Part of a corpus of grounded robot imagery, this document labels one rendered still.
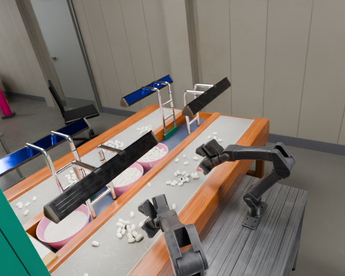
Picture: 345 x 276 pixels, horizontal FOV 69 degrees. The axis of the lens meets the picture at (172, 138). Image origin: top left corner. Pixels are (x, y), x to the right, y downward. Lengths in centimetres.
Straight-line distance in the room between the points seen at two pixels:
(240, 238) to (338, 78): 207
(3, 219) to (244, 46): 284
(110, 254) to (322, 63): 252
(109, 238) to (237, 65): 243
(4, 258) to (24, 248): 3
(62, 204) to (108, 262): 36
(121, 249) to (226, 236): 50
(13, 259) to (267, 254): 99
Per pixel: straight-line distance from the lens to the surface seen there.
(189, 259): 75
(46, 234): 152
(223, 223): 137
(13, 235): 56
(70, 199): 105
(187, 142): 186
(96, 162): 191
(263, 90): 313
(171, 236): 74
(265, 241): 132
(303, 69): 297
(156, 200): 101
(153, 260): 115
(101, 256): 127
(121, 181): 165
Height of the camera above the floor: 168
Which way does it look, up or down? 28 degrees down
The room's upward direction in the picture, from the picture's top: 8 degrees counter-clockwise
